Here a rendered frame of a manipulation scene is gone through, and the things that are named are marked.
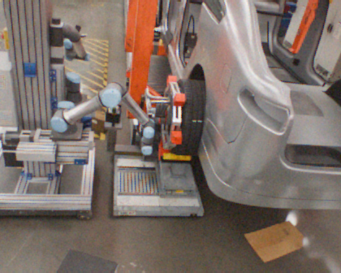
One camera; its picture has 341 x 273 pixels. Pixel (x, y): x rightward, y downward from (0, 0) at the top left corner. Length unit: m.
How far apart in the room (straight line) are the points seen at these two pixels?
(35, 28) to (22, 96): 0.53
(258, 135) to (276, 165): 0.21
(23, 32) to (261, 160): 1.71
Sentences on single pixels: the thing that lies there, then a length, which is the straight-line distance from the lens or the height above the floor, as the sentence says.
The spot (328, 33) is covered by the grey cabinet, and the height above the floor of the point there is 0.94.
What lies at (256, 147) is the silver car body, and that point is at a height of 1.27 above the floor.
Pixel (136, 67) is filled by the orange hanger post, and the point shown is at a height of 1.07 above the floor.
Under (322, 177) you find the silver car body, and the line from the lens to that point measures 2.05.
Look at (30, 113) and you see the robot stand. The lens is 2.63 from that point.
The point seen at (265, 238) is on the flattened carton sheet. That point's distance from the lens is 3.13.
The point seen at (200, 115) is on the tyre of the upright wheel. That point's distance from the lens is 2.46.
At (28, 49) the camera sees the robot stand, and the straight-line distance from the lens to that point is 2.42.
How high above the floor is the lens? 2.21
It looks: 34 degrees down
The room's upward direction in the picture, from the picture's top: 11 degrees clockwise
